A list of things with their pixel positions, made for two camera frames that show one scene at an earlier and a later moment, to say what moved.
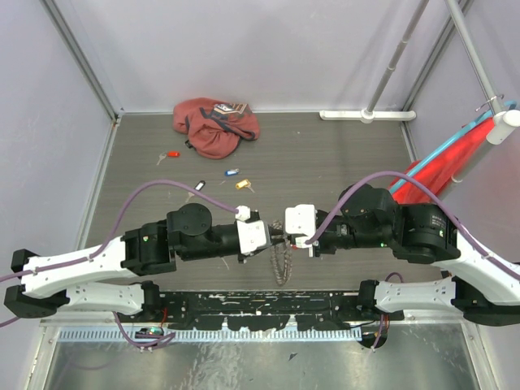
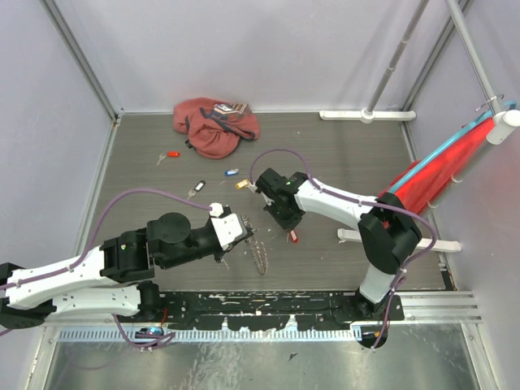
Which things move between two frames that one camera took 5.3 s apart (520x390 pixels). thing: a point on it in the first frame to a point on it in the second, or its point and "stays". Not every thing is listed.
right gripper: x=314 y=249 to x=288 y=224
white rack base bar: x=366 y=115 stays
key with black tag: x=198 y=188 stays
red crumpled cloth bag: x=214 y=127 stays
